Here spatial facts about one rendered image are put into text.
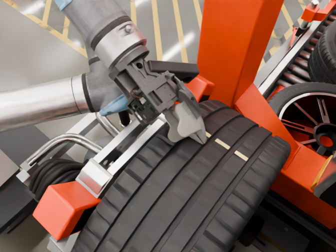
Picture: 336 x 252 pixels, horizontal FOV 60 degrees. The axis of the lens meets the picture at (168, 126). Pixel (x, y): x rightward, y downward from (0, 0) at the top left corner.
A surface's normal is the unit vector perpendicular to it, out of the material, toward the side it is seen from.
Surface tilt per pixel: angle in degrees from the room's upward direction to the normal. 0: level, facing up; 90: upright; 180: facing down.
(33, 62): 0
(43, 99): 33
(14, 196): 0
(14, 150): 0
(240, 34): 90
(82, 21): 60
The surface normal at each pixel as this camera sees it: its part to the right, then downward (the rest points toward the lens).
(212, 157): 0.09, -0.63
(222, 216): -0.05, -0.48
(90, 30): -0.39, 0.37
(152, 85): 0.48, -0.33
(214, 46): -0.63, 0.66
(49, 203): -0.36, -0.07
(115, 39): 0.04, 0.04
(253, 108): 0.46, -0.12
